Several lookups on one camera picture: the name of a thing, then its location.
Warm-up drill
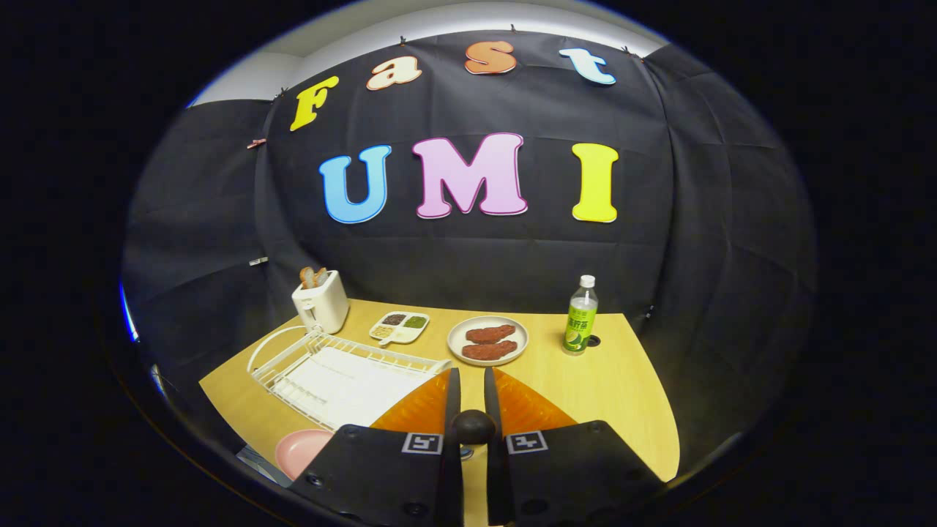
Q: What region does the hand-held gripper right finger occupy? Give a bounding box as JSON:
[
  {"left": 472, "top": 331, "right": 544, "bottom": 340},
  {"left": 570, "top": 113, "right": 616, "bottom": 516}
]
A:
[{"left": 483, "top": 366, "right": 667, "bottom": 526}]

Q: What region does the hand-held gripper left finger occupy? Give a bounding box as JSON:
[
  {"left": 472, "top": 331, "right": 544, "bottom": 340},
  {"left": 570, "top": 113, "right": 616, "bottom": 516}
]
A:
[{"left": 289, "top": 367, "right": 465, "bottom": 526}]

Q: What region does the pink plate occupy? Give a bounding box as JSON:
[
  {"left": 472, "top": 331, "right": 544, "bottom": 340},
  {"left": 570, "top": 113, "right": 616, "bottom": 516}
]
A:
[{"left": 275, "top": 429, "right": 336, "bottom": 482}]

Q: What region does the white dish rack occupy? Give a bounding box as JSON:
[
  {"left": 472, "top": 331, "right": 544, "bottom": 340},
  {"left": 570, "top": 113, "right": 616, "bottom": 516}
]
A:
[{"left": 247, "top": 324, "right": 453, "bottom": 433}]

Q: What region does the dark wooden spoon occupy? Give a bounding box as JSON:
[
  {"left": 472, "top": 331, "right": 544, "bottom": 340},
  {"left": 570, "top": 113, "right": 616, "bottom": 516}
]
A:
[{"left": 449, "top": 408, "right": 497, "bottom": 463}]

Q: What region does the white divided condiment dish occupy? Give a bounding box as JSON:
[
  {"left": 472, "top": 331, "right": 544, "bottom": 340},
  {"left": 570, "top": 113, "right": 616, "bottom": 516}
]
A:
[{"left": 368, "top": 311, "right": 430, "bottom": 346}]

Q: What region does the white round plate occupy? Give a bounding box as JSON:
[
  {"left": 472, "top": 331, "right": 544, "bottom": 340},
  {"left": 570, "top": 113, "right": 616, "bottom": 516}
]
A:
[{"left": 447, "top": 315, "right": 529, "bottom": 367}]

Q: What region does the reddish brown meat piece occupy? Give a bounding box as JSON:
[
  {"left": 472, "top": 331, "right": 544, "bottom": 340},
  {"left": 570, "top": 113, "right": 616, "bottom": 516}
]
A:
[
  {"left": 466, "top": 324, "right": 517, "bottom": 345},
  {"left": 461, "top": 340, "right": 518, "bottom": 361}
]

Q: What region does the green label drink bottle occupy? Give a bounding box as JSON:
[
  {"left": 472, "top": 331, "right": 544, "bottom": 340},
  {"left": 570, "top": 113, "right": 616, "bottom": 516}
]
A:
[{"left": 562, "top": 275, "right": 599, "bottom": 356}]

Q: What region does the white toaster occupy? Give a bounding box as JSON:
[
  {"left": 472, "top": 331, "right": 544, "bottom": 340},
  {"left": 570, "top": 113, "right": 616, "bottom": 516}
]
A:
[{"left": 291, "top": 270, "right": 350, "bottom": 334}]

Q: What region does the black backdrop cloth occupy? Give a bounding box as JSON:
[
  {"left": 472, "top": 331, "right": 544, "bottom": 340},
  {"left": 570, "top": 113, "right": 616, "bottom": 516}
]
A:
[{"left": 121, "top": 29, "right": 817, "bottom": 469}]

